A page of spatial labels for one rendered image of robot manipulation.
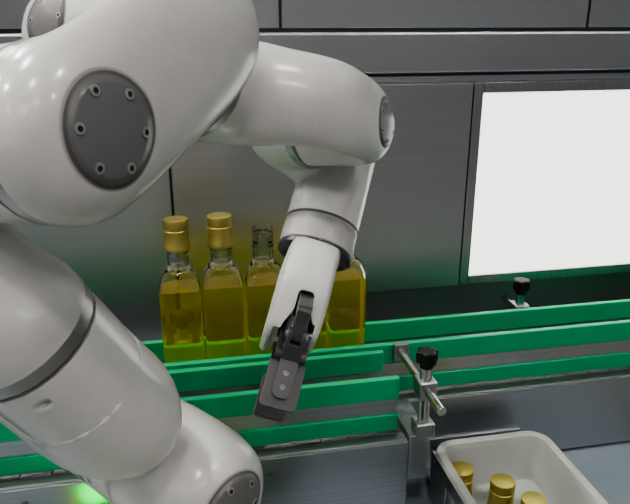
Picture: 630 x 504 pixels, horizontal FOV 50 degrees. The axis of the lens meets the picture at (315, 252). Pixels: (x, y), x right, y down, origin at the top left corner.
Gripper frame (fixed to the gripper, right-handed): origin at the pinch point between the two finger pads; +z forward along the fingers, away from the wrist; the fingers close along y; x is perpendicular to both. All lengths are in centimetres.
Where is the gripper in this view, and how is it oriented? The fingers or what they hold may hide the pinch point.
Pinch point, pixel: (274, 404)
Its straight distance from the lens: 63.1
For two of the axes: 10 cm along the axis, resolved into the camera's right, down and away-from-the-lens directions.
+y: 1.4, -3.3, -9.3
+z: -2.4, 9.0, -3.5
